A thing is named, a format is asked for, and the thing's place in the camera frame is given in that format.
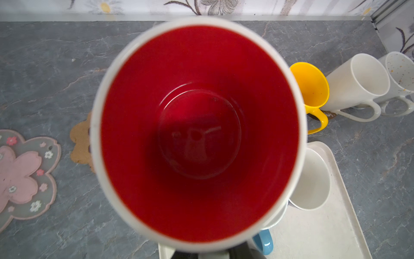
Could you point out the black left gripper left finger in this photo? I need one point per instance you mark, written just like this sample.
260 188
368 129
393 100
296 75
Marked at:
184 255

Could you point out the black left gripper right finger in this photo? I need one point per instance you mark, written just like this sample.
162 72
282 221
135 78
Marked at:
241 251

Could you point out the red inside white mug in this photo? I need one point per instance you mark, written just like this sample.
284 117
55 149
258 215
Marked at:
198 133

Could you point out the cork paw print coaster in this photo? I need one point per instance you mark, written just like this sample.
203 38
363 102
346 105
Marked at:
79 134

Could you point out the pink flower shaped coaster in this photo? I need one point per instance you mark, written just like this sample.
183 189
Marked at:
28 188

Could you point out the yellow mug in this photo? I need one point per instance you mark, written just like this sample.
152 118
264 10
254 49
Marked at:
315 91

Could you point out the light blue mug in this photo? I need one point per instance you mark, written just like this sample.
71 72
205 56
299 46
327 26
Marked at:
263 240

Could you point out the white grey small mug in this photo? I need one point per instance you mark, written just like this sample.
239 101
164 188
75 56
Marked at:
314 186

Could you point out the beige plastic tray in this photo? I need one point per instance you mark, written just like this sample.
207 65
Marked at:
330 232

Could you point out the aluminium corner post right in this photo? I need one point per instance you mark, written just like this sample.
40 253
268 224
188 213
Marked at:
387 9

